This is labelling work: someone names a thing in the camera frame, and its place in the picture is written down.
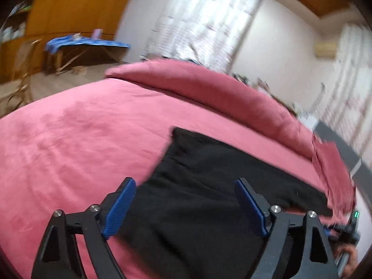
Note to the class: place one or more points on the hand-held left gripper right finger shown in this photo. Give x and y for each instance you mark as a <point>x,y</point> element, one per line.
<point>251,209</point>

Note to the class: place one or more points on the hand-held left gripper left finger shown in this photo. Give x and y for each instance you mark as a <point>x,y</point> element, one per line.
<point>119,209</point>

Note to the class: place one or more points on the black pants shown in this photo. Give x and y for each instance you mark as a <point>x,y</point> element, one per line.
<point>203,203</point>

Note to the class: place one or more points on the person's right hand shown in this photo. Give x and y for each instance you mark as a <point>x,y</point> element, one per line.
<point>351,257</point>

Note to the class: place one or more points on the small pink pillow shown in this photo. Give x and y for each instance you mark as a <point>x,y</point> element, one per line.
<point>334,180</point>

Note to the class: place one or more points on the pink bed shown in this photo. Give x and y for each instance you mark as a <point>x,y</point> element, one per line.
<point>72,151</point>

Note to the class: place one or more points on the long pink pillow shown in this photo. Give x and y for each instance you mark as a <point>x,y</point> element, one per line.
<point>218,93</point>

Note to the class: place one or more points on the small woven basket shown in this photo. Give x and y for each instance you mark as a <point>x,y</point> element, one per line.
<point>79,70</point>

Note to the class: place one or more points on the narrow white patterned curtain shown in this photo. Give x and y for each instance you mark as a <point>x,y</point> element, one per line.
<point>348,78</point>

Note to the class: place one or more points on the wooden folding table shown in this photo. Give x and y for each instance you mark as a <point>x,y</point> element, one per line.
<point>75,58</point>

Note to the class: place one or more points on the blue patterned tablecloth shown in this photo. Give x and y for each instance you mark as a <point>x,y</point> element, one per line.
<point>87,43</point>

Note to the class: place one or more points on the beige air conditioner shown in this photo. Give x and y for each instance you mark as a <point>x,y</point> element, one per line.
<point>326,50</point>

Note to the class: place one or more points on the small pink box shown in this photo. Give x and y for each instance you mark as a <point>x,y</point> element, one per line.
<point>97,33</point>

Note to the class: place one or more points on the wide white patterned curtain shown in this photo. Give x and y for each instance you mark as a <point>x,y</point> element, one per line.
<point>203,14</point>

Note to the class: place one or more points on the wooden wardrobe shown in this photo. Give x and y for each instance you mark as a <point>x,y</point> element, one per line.
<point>72,5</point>

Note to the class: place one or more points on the wardrobe shelf clutter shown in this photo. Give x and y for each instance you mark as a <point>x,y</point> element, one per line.
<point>11,29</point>

